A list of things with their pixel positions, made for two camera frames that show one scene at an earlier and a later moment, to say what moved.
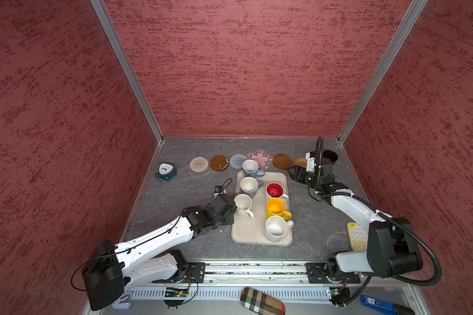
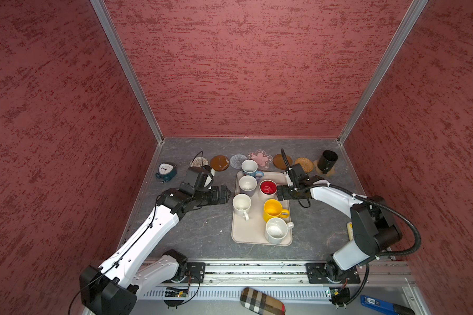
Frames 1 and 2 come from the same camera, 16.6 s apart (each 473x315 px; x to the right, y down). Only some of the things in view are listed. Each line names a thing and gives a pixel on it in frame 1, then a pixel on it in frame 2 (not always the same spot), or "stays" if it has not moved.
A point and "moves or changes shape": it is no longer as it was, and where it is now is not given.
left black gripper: (229, 215) -> (223, 198)
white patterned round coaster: (198, 164) stays
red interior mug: (276, 190) moves or changes shape
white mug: (244, 203) stays
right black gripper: (299, 178) -> (286, 196)
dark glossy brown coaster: (219, 163) stays
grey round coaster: (237, 160) stays
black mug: (329, 157) stays
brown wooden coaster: (282, 161) stays
